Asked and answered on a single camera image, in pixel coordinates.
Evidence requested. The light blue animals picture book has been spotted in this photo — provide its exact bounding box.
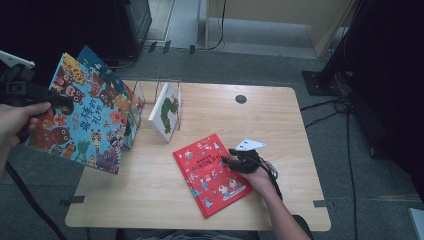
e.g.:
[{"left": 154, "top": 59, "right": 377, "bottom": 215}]
[{"left": 25, "top": 52, "right": 135, "bottom": 175}]

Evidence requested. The long black floor cable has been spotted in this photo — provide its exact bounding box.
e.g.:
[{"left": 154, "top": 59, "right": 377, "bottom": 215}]
[{"left": 344, "top": 106, "right": 360, "bottom": 240}]

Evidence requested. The looped black floor cable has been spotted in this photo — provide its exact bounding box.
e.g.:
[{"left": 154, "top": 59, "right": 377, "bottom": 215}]
[{"left": 299, "top": 96, "right": 355, "bottom": 130}]

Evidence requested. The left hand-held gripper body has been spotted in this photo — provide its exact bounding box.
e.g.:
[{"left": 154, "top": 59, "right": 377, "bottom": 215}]
[{"left": 0, "top": 49, "right": 45, "bottom": 107}]

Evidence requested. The black cabinet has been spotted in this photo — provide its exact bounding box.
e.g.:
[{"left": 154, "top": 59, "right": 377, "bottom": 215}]
[{"left": 113, "top": 0, "right": 154, "bottom": 60}]

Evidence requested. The dark blue picture book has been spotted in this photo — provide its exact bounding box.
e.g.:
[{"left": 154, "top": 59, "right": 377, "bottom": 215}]
[{"left": 75, "top": 44, "right": 145, "bottom": 150}]

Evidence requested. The white caterpillar picture book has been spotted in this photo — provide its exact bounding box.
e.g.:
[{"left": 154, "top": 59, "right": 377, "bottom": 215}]
[{"left": 147, "top": 82, "right": 183, "bottom": 144}]

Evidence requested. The thin black floor cable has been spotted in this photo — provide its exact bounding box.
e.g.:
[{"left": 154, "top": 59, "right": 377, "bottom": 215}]
[{"left": 109, "top": 54, "right": 138, "bottom": 70}]

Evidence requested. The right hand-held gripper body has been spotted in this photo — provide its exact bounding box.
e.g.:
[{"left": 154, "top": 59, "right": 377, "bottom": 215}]
[{"left": 229, "top": 138, "right": 268, "bottom": 175}]

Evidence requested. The black metal stand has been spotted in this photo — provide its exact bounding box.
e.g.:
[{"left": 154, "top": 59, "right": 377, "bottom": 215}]
[{"left": 301, "top": 0, "right": 372, "bottom": 98}]

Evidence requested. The red picture book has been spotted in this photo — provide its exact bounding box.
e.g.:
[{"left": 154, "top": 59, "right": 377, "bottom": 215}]
[{"left": 172, "top": 133, "right": 254, "bottom": 220}]

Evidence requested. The hanging black cable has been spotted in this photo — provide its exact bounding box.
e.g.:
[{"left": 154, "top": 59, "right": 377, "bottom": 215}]
[{"left": 194, "top": 0, "right": 228, "bottom": 52}]

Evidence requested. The beige wooden cabinet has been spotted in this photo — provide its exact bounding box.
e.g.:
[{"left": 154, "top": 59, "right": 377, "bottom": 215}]
[{"left": 203, "top": 0, "right": 356, "bottom": 60}]

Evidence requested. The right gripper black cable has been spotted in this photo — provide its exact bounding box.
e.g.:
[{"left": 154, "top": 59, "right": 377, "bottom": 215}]
[{"left": 258, "top": 156, "right": 285, "bottom": 201}]

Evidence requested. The person's right hand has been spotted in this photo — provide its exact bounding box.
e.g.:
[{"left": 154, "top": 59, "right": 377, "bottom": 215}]
[{"left": 244, "top": 164, "right": 278, "bottom": 198}]

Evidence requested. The clear acrylic book rack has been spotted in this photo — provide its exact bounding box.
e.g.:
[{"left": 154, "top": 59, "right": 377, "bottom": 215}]
[{"left": 123, "top": 78, "right": 184, "bottom": 144}]

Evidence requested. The white flat object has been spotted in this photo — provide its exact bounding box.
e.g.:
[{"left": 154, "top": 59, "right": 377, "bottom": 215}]
[{"left": 408, "top": 207, "right": 424, "bottom": 240}]

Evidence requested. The person's left hand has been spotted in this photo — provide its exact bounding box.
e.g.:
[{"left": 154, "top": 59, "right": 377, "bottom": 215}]
[{"left": 0, "top": 101, "right": 52, "bottom": 151}]

